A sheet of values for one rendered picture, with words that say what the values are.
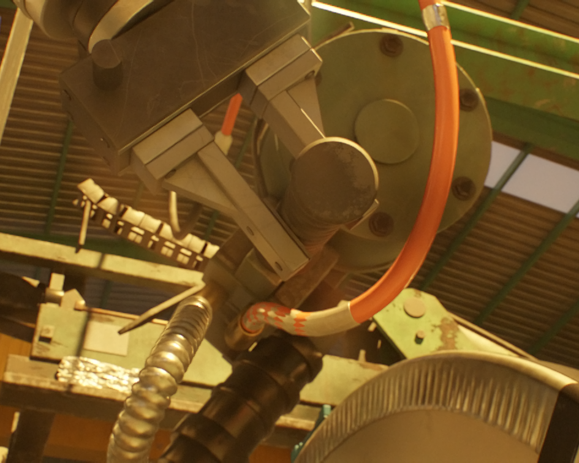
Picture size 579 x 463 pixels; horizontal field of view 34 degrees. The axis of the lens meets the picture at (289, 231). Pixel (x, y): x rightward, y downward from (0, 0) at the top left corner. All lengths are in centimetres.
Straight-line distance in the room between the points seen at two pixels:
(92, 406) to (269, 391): 94
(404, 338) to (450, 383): 112
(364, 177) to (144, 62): 13
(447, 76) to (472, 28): 343
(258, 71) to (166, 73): 5
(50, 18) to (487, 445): 38
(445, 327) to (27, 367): 78
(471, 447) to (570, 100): 339
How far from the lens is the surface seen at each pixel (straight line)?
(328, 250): 62
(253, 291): 61
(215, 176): 50
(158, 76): 50
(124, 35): 51
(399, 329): 185
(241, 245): 61
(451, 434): 70
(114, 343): 167
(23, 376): 161
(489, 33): 401
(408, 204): 62
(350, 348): 189
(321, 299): 75
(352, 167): 45
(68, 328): 167
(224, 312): 78
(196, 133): 50
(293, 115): 51
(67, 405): 164
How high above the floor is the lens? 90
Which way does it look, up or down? 39 degrees up
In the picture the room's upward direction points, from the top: straight up
